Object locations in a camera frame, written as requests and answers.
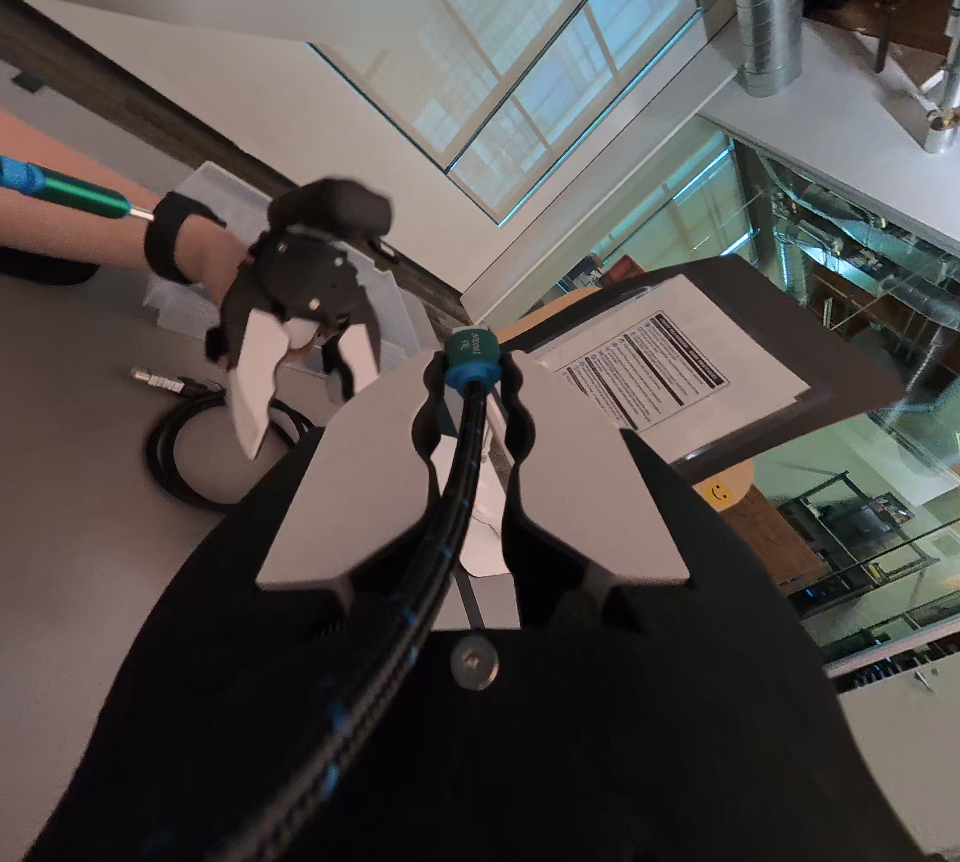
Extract black metal shelf rack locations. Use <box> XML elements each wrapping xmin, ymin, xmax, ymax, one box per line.
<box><xmin>780</xmin><ymin>470</ymin><xmax>942</xmax><ymax>619</ymax></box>

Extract insulated silver pipes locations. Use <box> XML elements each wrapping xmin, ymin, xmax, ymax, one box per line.
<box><xmin>870</xmin><ymin>0</ymin><xmax>960</xmax><ymax>154</ymax></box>

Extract cardboard box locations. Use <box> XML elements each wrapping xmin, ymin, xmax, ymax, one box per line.
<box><xmin>720</xmin><ymin>483</ymin><xmax>830</xmax><ymax>587</ymax></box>

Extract black cable capped grey plug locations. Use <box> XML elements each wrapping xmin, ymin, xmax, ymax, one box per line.
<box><xmin>129</xmin><ymin>365</ymin><xmax>320</xmax><ymax>512</ymax></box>

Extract clear plastic organizer box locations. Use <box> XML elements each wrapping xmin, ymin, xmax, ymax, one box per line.
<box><xmin>142</xmin><ymin>160</ymin><xmax>425</xmax><ymax>383</ymax></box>

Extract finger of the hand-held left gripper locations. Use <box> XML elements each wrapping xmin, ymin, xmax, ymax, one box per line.
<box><xmin>321</xmin><ymin>283</ymin><xmax>385</xmax><ymax>404</ymax></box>
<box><xmin>225</xmin><ymin>309</ymin><xmax>294</xmax><ymax>461</ymax></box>

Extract black wrist band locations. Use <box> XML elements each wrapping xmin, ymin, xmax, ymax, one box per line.
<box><xmin>144</xmin><ymin>190</ymin><xmax>228</xmax><ymax>287</ymax></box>

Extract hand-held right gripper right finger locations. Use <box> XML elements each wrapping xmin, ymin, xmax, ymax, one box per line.
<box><xmin>501</xmin><ymin>350</ymin><xmax>693</xmax><ymax>589</ymax></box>

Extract large window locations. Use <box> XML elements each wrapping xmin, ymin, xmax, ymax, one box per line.
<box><xmin>311</xmin><ymin>0</ymin><xmax>706</xmax><ymax>225</ymax></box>

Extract person's left hand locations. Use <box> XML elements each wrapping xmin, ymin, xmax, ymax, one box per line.
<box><xmin>193</xmin><ymin>223</ymin><xmax>256</xmax><ymax>311</ymax></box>

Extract dark grey table strip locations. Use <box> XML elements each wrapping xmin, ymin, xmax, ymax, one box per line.
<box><xmin>452</xmin><ymin>565</ymin><xmax>489</xmax><ymax>630</ymax></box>

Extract silver flexible air duct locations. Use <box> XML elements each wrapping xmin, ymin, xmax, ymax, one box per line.
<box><xmin>772</xmin><ymin>187</ymin><xmax>960</xmax><ymax>334</ymax></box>

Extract braided hdmi cable green plugs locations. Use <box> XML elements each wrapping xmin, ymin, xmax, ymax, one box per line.
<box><xmin>0</xmin><ymin>155</ymin><xmax>504</xmax><ymax>862</ymax></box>

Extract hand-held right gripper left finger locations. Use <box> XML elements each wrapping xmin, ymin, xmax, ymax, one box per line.
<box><xmin>255</xmin><ymin>350</ymin><xmax>451</xmax><ymax>593</ymax></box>

